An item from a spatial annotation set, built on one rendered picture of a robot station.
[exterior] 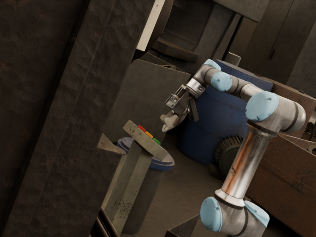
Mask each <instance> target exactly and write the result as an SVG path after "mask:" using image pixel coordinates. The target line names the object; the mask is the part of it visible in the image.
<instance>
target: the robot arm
mask: <svg viewBox="0 0 316 237"><path fill-rule="evenodd" d="M208 86H211V87H213V88H214V89H216V90H218V91H221V92H225V93H228V94H231V95H234V96H236V97H238V98H240V99H242V100H244V101H245V102H247V106H246V109H245V110H246V112H245V115H246V117H247V118H248V120H247V123H246V124H247V127H248V130H247V133H246V135H245V137H244V139H243V142H242V144H241V146H240V148H239V150H238V153H237V155H236V157H235V159H234V161H233V164H232V166H231V168H230V170H229V173H228V175H227V177H226V179H225V181H224V184H223V186H222V188H221V189H219V190H216V191H215V193H214V195H213V197H208V198H206V199H205V200H204V201H203V203H202V205H201V210H200V217H201V222H202V224H203V226H204V227H205V228H206V229H208V230H211V231H213V232H219V233H223V234H227V235H226V237H261V236H262V234H263V232H264V230H265V228H266V227H267V224H268V222H269V215H268V214H267V213H266V212H265V211H264V210H262V209H261V208H260V207H258V206H257V205H255V204H253V203H251V202H249V201H246V200H245V201H243V198H244V195H245V193H246V191H247V189H248V187H249V185H250V182H251V180H252V178H253V176H254V174H255V172H256V169H257V167H258V165H259V163H260V161H261V159H262V156H263V154H264V152H265V150H266V148H267V146H268V143H269V141H270V140H271V139H272V138H274V137H277V135H278V132H279V131H282V132H285V133H293V132H296V131H298V130H299V129H301V128H302V127H303V125H304V123H305V120H306V113H305V111H304V109H303V107H302V106H301V105H299V104H298V103H296V102H294V101H291V100H289V99H286V98H284V97H281V96H279V95H277V94H275V93H271V92H268V91H264V90H262V89H260V88H258V87H256V86H255V85H254V84H252V83H251V82H248V81H244V80H242V79H239V78H237V77H234V76H232V75H229V74H227V73H225V72H222V71H221V68H220V66H219V65H218V64H217V63H215V62H214V61H212V60H210V59H208V60H207V61H206V62H205V63H204V64H202V66H201V68H200V69H199V70H198V71H197V73H196V74H195V75H194V76H193V77H192V78H191V80H190V81H189V82H188V83H187V85H186V86H184V85H183V84H182V86H181V87H180V88H179V89H178V90H177V92H176V93H175V94H174V95H173V94H171V95H170V96H169V98H170V100H169V98H168V99H167V100H166V101H165V104H166V105H167V106H168V108H169V109H171V112H169V113H168V114H167V115H164V114H163V115H161V117H160V119H161V120H162V122H163V123H164V125H163V128H162V132H166V131H168V130H170V129H172V128H174V127H176V126H177V125H179V124H180V123H181V122H182V121H183V120H184V119H185V117H186V116H187V114H189V118H190V119H192V120H193V121H197V120H199V118H198V113H197V109H196V106H195V102H194V98H196V99H197V98H198V97H199V96H200V95H201V94H202V93H203V92H204V90H205V89H206V88H207V87H208ZM193 97H194V98H193ZM168 100H169V101H168ZM167 101H168V102H167ZM177 115H178V116H177Z"/></svg>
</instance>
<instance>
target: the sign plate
mask: <svg viewBox="0 0 316 237"><path fill-rule="evenodd" d="M164 2H165V0H155V3H154V5H153V8H152V10H151V13H150V16H149V18H148V21H147V23H146V25H145V28H144V30H143V33H142V36H141V38H140V41H139V43H138V46H137V48H136V49H138V50H141V51H145V49H146V47H147V44H148V41H149V39H150V36H151V34H152V31H153V29H154V26H155V24H156V21H157V19H158V16H159V14H160V11H161V9H162V7H163V4H164Z"/></svg>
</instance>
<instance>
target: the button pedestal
mask: <svg viewBox="0 0 316 237"><path fill-rule="evenodd" d="M123 129H124V130H125V131H126V132H127V133H128V134H129V135H130V136H131V137H132V138H133V139H134V140H135V141H133V142H132V144H131V146H130V149H129V151H128V154H127V156H126V159H125V161H124V164H123V166H122V168H121V171H120V173H119V176H118V178H117V181H116V183H115V185H114V188H113V190H112V193H111V195H110V198H109V200H108V203H107V205H106V208H105V212H106V214H107V215H108V217H109V219H110V221H111V223H112V224H113V226H114V228H115V229H116V231H117V233H118V234H119V236H120V234H121V232H122V229H123V227H124V225H125V223H126V220H127V218H128V215H129V213H130V211H131V208H132V206H133V204H134V201H135V199H136V196H137V194H138V192H139V189H140V187H141V184H142V182H143V180H144V177H145V175H146V173H147V171H148V168H149V166H150V163H151V161H152V158H153V156H154V157H156V158H157V159H158V160H159V161H162V160H163V159H164V158H165V156H166V155H167V154H168V152H167V151H166V150H165V149H164V148H163V147H162V146H160V145H159V144H158V143H157V142H155V141H154V140H152V139H151V138H149V137H148V135H147V134H145V133H144V132H143V131H142V130H141V129H140V128H139V127H137V126H136V125H135V124H134V123H133V122H132V121H130V120H128V122H127V123H126V124H125V125H124V126H123Z"/></svg>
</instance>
